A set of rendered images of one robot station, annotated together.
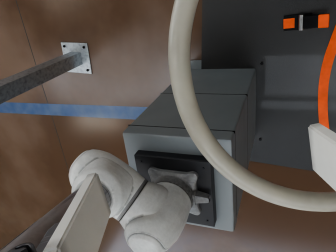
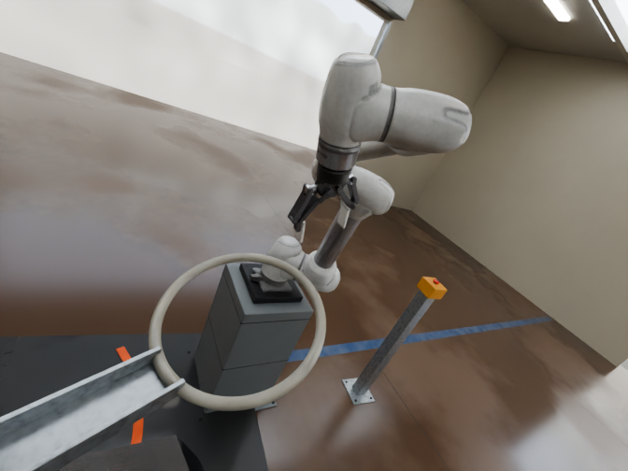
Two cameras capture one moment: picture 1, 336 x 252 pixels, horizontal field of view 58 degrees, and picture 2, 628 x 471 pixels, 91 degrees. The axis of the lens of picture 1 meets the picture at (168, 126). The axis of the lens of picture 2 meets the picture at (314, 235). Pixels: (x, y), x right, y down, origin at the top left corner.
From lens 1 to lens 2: 0.67 m
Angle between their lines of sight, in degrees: 32
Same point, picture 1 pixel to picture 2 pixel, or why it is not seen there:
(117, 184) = (313, 269)
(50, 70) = (373, 365)
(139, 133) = (303, 311)
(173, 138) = (281, 311)
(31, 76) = (384, 353)
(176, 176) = (274, 287)
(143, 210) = (294, 259)
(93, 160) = (329, 282)
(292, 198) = (249, 256)
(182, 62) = (315, 295)
